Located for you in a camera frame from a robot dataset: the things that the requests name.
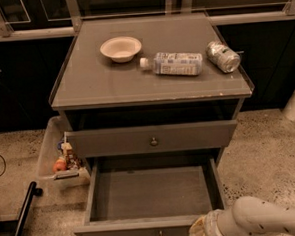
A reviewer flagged grey drawer cabinet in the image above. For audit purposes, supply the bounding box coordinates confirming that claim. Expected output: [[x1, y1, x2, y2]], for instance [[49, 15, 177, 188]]
[[44, 10, 259, 170]]

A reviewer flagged white paper bowl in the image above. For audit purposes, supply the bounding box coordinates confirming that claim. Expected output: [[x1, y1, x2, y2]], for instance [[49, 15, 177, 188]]
[[100, 36, 142, 64]]

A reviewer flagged clear plastic water bottle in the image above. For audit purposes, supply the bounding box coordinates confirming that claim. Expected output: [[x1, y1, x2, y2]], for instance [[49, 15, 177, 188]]
[[139, 52, 203, 77]]

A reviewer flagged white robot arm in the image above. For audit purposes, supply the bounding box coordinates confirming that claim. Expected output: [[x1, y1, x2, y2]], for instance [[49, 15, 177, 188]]
[[188, 196, 295, 236]]

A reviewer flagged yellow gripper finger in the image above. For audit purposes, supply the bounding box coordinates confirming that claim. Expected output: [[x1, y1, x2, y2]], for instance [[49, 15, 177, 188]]
[[188, 216, 206, 236]]

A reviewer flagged clear plastic storage bin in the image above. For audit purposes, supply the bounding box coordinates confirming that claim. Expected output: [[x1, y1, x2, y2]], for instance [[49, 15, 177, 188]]
[[36, 116, 90, 190]]

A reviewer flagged metal railing frame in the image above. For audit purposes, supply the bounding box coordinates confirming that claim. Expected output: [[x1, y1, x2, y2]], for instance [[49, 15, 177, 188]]
[[0, 0, 295, 39]]

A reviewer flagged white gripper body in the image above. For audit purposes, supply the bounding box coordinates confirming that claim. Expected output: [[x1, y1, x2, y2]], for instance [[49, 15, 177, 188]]
[[203, 210, 223, 236]]

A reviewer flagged black metal bar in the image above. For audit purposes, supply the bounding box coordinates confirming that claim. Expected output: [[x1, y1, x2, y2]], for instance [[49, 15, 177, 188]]
[[13, 181, 43, 236]]

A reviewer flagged grey drawer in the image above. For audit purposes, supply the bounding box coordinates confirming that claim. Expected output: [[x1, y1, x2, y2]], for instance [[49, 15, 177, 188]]
[[65, 120, 237, 157], [74, 151, 226, 236]]

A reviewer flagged brown snack packet in bin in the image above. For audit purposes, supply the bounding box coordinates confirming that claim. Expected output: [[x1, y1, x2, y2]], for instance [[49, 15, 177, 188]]
[[61, 142, 80, 170]]

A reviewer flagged orange toy in bin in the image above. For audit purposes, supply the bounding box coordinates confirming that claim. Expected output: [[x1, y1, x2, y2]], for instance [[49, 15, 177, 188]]
[[52, 158, 67, 173]]

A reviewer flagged grey top drawer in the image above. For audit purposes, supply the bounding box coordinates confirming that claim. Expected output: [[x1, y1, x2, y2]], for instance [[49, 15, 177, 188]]
[[65, 120, 237, 157]]

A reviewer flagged crushed silver can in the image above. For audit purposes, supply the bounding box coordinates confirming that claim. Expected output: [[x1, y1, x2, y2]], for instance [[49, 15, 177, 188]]
[[205, 41, 241, 73]]

